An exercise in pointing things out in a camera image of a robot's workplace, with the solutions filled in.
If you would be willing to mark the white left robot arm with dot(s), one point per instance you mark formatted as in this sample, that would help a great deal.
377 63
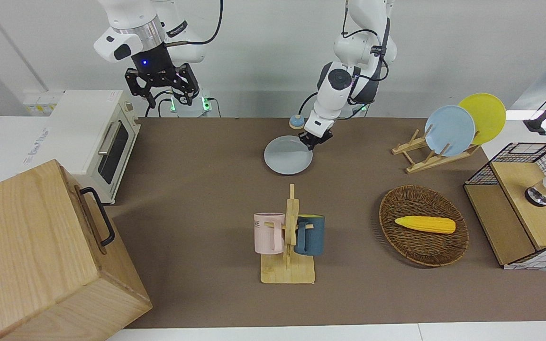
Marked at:
332 94

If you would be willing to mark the gray ceramic plate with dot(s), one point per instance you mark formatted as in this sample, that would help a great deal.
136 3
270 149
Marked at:
286 156

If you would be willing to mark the yellow corn cob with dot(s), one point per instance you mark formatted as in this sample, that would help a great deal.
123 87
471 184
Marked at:
427 224

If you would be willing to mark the white toaster oven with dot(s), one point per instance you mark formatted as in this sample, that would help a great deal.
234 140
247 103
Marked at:
83 128

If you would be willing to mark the pink mug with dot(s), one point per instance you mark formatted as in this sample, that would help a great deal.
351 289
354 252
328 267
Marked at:
266 234

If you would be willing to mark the dark teal mug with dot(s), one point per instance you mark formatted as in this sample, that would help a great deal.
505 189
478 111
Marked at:
313 237

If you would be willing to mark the yellow plate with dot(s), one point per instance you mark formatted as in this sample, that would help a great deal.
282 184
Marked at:
488 116

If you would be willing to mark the wooden mug tree stand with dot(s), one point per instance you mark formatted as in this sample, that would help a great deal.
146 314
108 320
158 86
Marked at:
288 272

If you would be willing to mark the light blue plate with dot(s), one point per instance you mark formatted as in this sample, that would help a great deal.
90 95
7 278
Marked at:
449 130

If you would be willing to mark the white wall socket strip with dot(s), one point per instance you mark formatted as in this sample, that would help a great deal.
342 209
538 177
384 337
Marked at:
43 102

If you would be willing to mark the blue dome bell wooden base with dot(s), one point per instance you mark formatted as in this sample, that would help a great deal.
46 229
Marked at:
296 123

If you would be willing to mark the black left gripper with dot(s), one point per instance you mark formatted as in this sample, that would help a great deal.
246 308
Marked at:
315 139

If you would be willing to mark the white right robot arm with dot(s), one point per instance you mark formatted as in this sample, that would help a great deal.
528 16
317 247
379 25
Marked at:
126 19

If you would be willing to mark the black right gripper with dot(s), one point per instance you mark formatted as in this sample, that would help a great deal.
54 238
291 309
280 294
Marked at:
152 61

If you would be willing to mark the brown wicker basket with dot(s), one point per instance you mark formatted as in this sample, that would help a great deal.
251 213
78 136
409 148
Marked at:
420 248

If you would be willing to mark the brown table mat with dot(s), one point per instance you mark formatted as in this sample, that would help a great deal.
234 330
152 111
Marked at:
206 265

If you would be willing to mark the wooden plate rack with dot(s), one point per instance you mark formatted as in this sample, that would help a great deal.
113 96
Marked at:
427 163

